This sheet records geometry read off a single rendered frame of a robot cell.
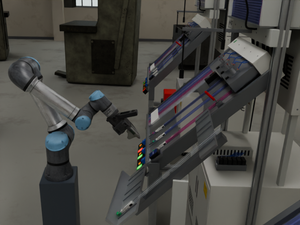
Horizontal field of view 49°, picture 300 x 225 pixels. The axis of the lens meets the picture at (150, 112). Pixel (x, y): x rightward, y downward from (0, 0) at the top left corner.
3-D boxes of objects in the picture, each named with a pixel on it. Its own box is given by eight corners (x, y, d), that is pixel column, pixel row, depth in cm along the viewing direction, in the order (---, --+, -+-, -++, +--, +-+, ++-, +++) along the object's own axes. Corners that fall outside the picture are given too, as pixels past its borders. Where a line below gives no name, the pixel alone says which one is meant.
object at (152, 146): (153, 167, 162) (148, 162, 161) (152, 118, 224) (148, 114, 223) (183, 143, 157) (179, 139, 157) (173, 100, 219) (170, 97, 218)
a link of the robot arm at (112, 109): (112, 101, 185) (111, 106, 178) (118, 107, 187) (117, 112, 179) (103, 109, 187) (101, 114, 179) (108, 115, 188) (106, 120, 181)
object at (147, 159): (154, 172, 163) (144, 162, 161) (153, 122, 225) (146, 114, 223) (156, 170, 162) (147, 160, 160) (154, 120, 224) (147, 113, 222)
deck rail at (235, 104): (154, 174, 161) (146, 165, 159) (154, 172, 163) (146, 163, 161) (278, 80, 145) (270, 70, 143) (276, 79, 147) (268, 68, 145)
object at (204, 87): (216, 124, 154) (210, 116, 153) (197, 85, 216) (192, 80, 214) (276, 79, 146) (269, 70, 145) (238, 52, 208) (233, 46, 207)
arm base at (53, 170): (42, 182, 173) (40, 165, 170) (47, 168, 187) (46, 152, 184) (71, 181, 175) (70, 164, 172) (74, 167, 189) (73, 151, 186)
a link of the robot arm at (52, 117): (55, 155, 184) (4, 65, 166) (60, 143, 198) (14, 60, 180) (74, 148, 183) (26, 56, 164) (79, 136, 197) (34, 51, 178)
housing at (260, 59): (270, 86, 148) (252, 63, 144) (241, 64, 194) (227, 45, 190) (285, 75, 146) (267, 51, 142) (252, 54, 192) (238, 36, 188)
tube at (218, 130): (118, 216, 123) (116, 214, 123) (119, 214, 124) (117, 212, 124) (222, 129, 107) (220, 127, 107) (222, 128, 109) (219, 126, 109)
